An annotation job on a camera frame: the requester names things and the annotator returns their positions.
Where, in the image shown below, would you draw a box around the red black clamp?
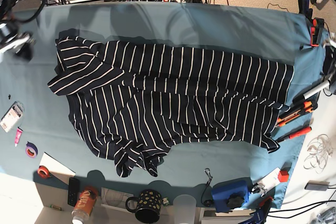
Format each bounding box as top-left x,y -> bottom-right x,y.
310,18 -> 324,47

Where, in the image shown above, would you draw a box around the black mug gold leaves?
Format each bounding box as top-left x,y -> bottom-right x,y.
125,189 -> 163,223

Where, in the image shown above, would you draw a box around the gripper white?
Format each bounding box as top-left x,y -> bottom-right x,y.
1,33 -> 35,60

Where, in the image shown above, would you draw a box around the pink glue tube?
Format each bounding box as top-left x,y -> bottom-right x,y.
14,127 -> 23,147

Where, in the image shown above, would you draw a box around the small red cube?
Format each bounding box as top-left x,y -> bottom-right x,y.
278,170 -> 289,183

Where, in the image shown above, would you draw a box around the blue box with knob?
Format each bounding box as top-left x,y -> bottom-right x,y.
211,180 -> 250,213

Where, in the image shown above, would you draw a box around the translucent plastic cup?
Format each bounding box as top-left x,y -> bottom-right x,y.
173,195 -> 196,224

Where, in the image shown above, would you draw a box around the grey flat device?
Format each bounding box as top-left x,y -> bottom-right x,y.
304,181 -> 329,191

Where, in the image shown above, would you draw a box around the clear plastic blister pack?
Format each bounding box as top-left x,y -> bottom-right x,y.
1,101 -> 25,133

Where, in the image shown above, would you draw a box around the black white marker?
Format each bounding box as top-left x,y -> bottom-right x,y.
292,80 -> 330,104

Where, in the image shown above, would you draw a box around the black remote control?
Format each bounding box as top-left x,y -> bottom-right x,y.
68,177 -> 80,207

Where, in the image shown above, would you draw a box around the purple tape roll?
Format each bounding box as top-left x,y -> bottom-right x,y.
25,142 -> 38,158

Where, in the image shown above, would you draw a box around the orange tape roll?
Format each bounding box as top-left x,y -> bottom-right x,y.
37,165 -> 51,179

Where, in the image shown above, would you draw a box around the white cable bundle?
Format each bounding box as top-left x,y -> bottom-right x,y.
303,134 -> 336,174

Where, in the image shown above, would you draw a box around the teal table cloth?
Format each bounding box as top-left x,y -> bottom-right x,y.
1,2 -> 325,199

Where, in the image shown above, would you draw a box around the orange black utility knife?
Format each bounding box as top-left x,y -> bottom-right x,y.
276,101 -> 318,127

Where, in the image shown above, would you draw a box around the navy white striped t-shirt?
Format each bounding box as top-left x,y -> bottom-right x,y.
48,36 -> 295,177

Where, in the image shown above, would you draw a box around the white card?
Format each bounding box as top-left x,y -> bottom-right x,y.
257,167 -> 280,191

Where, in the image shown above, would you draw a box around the orange handled screwdriver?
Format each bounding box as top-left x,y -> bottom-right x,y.
277,126 -> 312,143

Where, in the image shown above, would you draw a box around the white paper sheet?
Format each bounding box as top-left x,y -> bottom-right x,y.
40,152 -> 76,177

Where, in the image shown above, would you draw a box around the orange drink can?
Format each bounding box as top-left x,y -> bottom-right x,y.
72,186 -> 99,224

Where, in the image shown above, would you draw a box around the black lanyard with clip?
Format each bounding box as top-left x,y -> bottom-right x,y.
201,167 -> 214,207

